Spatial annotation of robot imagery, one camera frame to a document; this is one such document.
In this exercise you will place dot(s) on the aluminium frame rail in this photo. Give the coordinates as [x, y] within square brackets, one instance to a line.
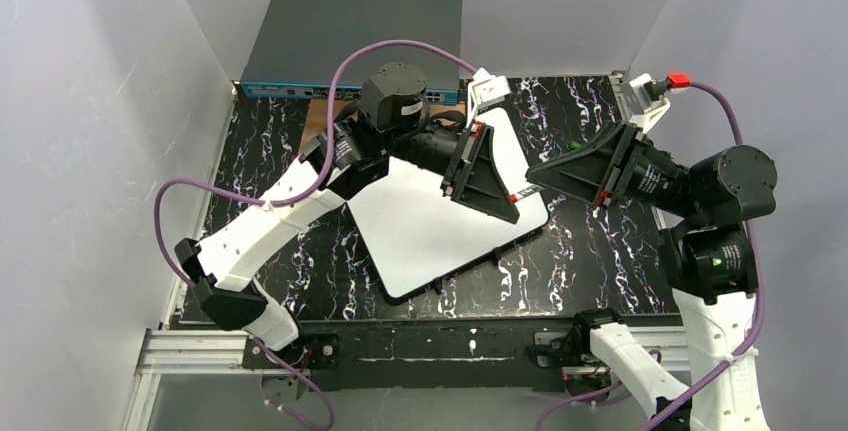
[208, 352]

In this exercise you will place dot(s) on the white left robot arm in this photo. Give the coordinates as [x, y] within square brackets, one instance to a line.
[390, 119]

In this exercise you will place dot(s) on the brown wooden board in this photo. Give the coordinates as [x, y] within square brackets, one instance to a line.
[315, 123]

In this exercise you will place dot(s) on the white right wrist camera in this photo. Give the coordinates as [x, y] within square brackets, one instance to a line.
[647, 99]

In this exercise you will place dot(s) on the white whiteboard black frame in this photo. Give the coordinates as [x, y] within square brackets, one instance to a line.
[415, 235]

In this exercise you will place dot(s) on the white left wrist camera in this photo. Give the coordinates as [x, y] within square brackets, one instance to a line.
[483, 91]

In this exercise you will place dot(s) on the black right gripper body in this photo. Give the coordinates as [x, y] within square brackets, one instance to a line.
[619, 167]

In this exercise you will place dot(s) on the grey blue network switch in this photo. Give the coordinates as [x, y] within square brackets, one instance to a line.
[301, 42]

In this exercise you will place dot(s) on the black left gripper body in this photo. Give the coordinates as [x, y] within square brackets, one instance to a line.
[464, 160]

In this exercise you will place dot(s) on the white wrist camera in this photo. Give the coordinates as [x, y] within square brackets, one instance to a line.
[647, 99]
[483, 91]

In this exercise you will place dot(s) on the white marker pen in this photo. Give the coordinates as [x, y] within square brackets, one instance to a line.
[524, 193]

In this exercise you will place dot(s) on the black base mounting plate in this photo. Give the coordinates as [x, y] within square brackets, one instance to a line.
[422, 354]

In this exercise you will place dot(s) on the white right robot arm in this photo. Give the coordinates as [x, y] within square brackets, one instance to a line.
[710, 263]

